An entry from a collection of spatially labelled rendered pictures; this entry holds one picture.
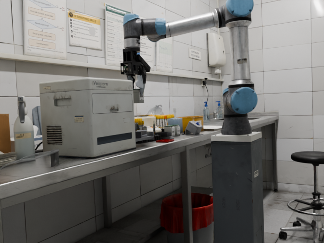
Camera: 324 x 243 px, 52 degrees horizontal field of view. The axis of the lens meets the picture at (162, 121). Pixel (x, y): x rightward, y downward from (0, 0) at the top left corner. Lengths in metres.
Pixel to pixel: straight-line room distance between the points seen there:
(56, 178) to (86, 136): 0.24
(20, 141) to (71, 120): 0.20
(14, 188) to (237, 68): 1.03
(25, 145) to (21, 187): 0.34
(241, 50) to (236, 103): 0.24
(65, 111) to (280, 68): 3.09
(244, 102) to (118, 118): 0.55
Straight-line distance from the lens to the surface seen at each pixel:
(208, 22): 1.69
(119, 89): 1.38
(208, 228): 2.16
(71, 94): 1.30
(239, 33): 1.56
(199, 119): 2.17
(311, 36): 4.05
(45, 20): 2.00
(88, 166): 1.18
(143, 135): 1.55
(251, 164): 1.62
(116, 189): 2.43
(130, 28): 1.54
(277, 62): 4.07
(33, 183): 1.04
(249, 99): 1.52
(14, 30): 1.88
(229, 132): 1.65
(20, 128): 1.33
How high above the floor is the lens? 1.07
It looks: 3 degrees down
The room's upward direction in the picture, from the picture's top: 2 degrees counter-clockwise
